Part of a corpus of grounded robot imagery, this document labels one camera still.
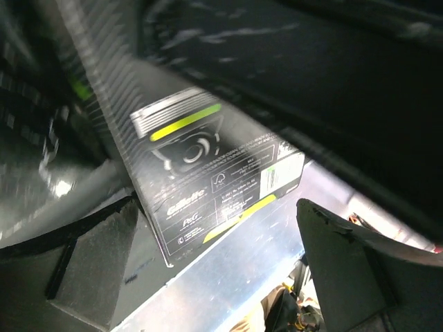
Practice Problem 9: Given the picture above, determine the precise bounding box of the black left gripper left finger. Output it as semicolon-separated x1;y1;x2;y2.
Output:
1;198;166;331

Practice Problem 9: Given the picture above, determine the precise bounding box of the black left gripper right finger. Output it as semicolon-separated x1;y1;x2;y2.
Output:
297;199;442;331

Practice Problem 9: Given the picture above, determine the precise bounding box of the black green Gillette box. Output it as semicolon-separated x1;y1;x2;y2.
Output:
57;1;305;265

